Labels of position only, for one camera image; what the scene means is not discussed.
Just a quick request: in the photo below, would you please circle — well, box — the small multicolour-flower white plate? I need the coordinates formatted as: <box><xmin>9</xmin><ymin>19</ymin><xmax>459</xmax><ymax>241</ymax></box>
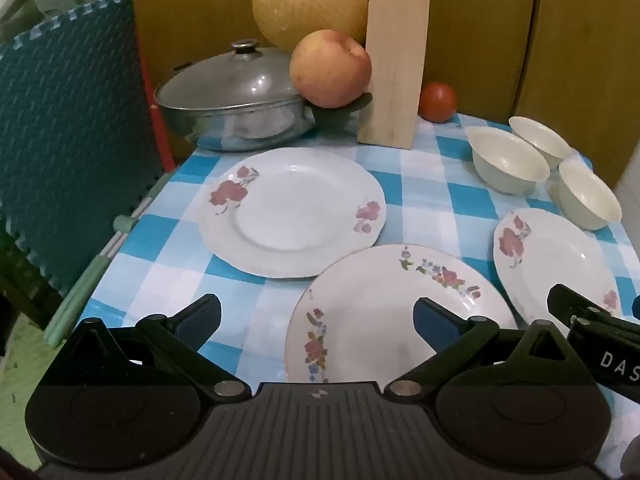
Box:
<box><xmin>284</xmin><ymin>244</ymin><xmax>518</xmax><ymax>386</ymax></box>

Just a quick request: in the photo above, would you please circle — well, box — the pomelo in yellow net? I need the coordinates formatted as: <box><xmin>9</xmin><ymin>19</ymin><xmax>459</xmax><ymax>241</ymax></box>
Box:
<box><xmin>251</xmin><ymin>0</ymin><xmax>370</xmax><ymax>53</ymax></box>

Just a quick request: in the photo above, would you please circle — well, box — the steel pot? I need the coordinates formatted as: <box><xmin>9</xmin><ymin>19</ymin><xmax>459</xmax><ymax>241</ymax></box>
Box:
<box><xmin>157</xmin><ymin>91</ymin><xmax>374</xmax><ymax>153</ymax></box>

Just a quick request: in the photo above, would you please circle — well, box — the wooden knife block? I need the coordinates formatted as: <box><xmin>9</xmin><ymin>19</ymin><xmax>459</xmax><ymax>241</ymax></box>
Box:
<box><xmin>357</xmin><ymin>0</ymin><xmax>432</xmax><ymax>151</ymax></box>

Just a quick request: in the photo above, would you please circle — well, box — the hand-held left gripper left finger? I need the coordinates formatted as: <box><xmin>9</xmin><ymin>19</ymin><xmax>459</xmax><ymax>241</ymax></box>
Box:
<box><xmin>64</xmin><ymin>294</ymin><xmax>253</xmax><ymax>404</ymax></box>

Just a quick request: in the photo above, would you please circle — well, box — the cream bowl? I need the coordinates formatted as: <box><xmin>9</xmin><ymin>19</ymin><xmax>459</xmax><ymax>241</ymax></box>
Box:
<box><xmin>465</xmin><ymin>126</ymin><xmax>551</xmax><ymax>196</ymax></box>
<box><xmin>558</xmin><ymin>160</ymin><xmax>622</xmax><ymax>231</ymax></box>
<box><xmin>508</xmin><ymin>116</ymin><xmax>573</xmax><ymax>168</ymax></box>

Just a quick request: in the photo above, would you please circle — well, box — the glass pot lid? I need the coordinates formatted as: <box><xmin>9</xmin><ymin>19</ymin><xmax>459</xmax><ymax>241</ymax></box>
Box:
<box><xmin>154</xmin><ymin>39</ymin><xmax>307</xmax><ymax>111</ymax></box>

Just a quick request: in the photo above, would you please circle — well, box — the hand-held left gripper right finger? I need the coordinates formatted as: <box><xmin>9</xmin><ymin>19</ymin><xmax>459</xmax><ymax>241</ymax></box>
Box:
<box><xmin>382</xmin><ymin>297</ymin><xmax>593</xmax><ymax>404</ymax></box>

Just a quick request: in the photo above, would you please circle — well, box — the blue white checkered tablecloth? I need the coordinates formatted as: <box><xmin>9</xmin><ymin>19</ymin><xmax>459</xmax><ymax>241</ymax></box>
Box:
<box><xmin>70</xmin><ymin>112</ymin><xmax>640</xmax><ymax>411</ymax></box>

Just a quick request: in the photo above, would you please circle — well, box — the pale green stick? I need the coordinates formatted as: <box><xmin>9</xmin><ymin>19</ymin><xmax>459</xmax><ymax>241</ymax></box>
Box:
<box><xmin>44</xmin><ymin>195</ymin><xmax>153</xmax><ymax>347</ymax></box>

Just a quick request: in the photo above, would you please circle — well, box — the large red-flower white plate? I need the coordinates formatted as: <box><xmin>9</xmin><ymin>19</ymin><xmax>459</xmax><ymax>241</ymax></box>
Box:
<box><xmin>198</xmin><ymin>147</ymin><xmax>387</xmax><ymax>281</ymax></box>

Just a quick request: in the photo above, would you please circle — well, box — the red tomato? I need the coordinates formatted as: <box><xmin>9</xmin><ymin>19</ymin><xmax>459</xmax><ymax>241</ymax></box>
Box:
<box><xmin>418</xmin><ymin>82</ymin><xmax>458</xmax><ymax>123</ymax></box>

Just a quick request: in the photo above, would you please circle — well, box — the brown wooden cabinet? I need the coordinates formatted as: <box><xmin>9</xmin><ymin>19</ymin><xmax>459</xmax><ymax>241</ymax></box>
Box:
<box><xmin>125</xmin><ymin>0</ymin><xmax>640</xmax><ymax>186</ymax></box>

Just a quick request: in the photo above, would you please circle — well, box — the red pole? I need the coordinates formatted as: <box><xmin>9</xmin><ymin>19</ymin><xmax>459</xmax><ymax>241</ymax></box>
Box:
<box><xmin>137</xmin><ymin>50</ymin><xmax>177</xmax><ymax>172</ymax></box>

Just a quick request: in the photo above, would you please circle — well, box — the small red-flower white plate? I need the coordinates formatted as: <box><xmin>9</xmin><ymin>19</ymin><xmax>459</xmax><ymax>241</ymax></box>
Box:
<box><xmin>494</xmin><ymin>207</ymin><xmax>623</xmax><ymax>328</ymax></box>

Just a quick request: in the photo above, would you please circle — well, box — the red yellow apple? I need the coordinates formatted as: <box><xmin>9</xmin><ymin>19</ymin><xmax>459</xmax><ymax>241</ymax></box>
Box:
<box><xmin>290</xmin><ymin>29</ymin><xmax>373</xmax><ymax>109</ymax></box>

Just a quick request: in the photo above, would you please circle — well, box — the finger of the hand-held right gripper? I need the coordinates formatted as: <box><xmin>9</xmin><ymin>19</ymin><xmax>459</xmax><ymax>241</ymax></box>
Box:
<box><xmin>547</xmin><ymin>284</ymin><xmax>620</xmax><ymax>322</ymax></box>

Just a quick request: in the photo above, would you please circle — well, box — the teal foam mat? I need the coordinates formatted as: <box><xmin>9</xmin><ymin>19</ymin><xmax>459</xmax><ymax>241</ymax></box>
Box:
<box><xmin>0</xmin><ymin>0</ymin><xmax>167</xmax><ymax>301</ymax></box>

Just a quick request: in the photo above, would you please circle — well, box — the green floor mat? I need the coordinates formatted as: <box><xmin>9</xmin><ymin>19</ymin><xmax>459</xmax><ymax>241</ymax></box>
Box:
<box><xmin>0</xmin><ymin>327</ymin><xmax>56</xmax><ymax>466</ymax></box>

